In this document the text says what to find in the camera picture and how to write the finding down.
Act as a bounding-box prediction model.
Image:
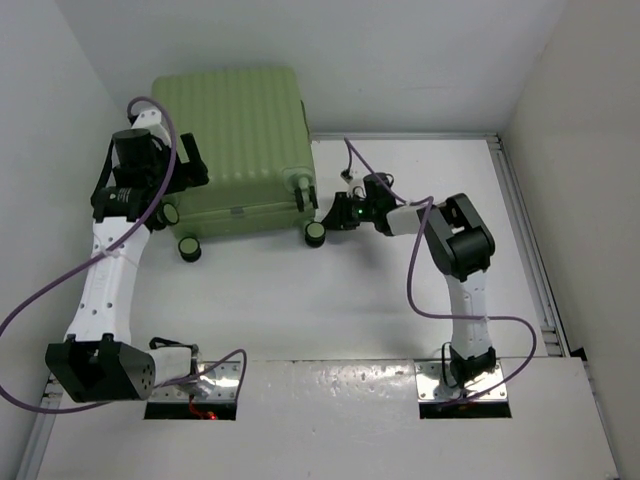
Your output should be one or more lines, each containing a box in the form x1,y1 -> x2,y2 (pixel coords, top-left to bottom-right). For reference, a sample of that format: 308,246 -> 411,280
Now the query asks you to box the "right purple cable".
343,137 -> 538,405

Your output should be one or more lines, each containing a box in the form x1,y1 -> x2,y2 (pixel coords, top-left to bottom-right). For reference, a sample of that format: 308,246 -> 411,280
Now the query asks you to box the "green suitcase blue lining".
152,66 -> 324,262

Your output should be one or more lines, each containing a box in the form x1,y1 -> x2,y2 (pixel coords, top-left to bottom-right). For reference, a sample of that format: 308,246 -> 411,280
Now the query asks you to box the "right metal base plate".
415,360 -> 508,405

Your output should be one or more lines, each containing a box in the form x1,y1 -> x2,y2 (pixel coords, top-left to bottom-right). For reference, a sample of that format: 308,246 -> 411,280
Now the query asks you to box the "metal base plate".
415,360 -> 508,405
148,361 -> 242,404

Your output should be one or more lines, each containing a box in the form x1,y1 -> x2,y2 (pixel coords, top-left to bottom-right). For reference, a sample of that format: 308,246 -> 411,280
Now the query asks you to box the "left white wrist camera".
131,107 -> 172,147

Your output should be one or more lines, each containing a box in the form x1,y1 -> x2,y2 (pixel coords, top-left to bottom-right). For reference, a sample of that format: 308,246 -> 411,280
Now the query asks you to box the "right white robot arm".
321,173 -> 496,389

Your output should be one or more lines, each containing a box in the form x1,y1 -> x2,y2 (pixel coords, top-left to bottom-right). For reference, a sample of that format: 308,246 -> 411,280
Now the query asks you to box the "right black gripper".
319,193 -> 377,232

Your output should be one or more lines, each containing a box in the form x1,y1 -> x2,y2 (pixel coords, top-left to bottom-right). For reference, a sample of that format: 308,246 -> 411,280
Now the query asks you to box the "purple cable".
343,137 -> 538,405
0,97 -> 248,414

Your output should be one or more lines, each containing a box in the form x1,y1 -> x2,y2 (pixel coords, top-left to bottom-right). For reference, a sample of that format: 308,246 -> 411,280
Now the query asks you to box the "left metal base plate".
148,361 -> 242,404

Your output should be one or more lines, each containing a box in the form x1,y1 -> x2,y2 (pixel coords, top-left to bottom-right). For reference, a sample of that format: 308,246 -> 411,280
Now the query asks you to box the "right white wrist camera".
340,169 -> 366,198

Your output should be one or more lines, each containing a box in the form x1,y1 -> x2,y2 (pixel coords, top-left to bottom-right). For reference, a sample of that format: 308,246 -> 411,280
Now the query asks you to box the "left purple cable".
0,97 -> 248,414

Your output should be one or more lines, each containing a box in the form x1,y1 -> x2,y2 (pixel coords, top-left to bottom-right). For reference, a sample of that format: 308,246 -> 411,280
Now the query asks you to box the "black power cable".
439,342 -> 459,389

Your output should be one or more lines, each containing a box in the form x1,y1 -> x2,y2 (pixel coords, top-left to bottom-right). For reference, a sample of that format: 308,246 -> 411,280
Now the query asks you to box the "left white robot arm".
45,128 -> 208,403

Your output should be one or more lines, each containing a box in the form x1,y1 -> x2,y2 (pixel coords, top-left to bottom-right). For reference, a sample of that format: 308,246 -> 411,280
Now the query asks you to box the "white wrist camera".
131,107 -> 172,147
340,169 -> 366,198

